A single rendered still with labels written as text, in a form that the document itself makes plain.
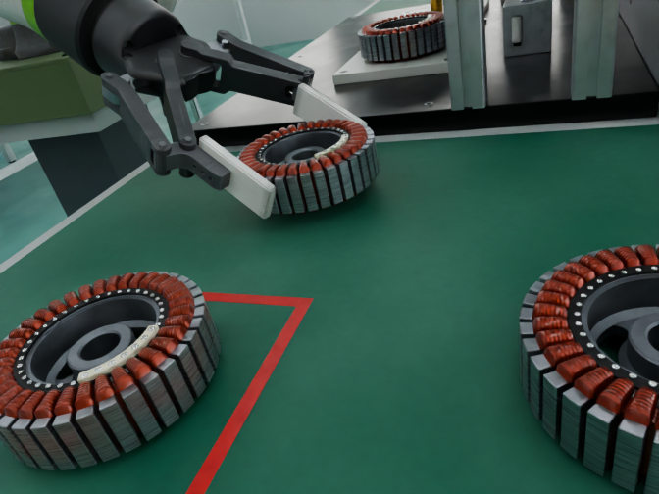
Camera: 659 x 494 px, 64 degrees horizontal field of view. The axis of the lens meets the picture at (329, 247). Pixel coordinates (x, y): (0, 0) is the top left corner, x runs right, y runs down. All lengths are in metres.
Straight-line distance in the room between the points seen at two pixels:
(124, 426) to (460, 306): 0.17
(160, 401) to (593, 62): 0.41
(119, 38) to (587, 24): 0.37
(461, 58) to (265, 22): 5.64
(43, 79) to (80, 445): 0.83
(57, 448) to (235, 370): 0.08
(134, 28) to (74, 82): 0.52
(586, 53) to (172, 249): 0.36
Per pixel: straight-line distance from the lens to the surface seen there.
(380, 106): 0.55
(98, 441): 0.26
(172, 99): 0.43
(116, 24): 0.49
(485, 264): 0.32
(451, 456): 0.22
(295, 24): 5.97
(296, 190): 0.37
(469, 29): 0.49
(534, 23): 0.65
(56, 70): 1.00
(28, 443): 0.27
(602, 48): 0.49
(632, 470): 0.21
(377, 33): 0.67
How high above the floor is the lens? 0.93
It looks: 31 degrees down
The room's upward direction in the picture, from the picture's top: 13 degrees counter-clockwise
